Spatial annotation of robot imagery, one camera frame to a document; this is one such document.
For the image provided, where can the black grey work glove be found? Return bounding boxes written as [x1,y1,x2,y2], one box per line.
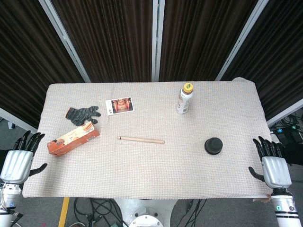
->
[65,105,102,127]

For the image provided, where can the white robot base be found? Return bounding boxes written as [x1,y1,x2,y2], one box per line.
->
[113,198,180,227]

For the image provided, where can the black trouser leg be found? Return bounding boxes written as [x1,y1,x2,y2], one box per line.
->
[280,141,303,166]

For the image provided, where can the orange snack box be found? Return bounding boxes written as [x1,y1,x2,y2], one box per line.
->
[46,122,101,157]

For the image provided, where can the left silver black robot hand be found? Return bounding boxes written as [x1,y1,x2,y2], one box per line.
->
[0,131,48,184]

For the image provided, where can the black floor cable bundle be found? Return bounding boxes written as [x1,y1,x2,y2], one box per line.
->
[276,110,303,130]
[176,198,208,227]
[73,198,124,227]

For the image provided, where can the beige woven table cloth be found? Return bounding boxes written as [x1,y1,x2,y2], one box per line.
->
[21,77,277,199]

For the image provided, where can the wooden stick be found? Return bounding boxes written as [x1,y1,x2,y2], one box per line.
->
[117,135,165,145]

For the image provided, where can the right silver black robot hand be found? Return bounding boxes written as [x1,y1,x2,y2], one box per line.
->
[248,136,292,189]

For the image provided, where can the yellow floor tape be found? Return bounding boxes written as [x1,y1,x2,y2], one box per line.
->
[58,197,71,227]

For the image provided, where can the photo postcard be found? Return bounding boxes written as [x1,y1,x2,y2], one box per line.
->
[105,96,135,116]

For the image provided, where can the white bottle yellow cap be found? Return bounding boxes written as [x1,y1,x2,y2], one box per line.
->
[175,82,195,115]

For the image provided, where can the dark ribbed partition panel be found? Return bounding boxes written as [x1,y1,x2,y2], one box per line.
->
[0,0,85,129]
[159,0,259,82]
[222,0,303,121]
[51,0,154,83]

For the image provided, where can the grey metal partition post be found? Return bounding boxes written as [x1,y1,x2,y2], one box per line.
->
[151,0,166,82]
[214,0,270,81]
[39,0,91,83]

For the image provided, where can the black round disc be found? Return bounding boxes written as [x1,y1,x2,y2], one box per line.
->
[204,137,223,156]

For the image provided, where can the grey metal partition rail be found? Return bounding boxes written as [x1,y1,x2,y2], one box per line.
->
[266,98,303,127]
[0,107,38,136]

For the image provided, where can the black power box with lights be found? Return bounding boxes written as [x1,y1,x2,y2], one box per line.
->
[270,124,303,145]

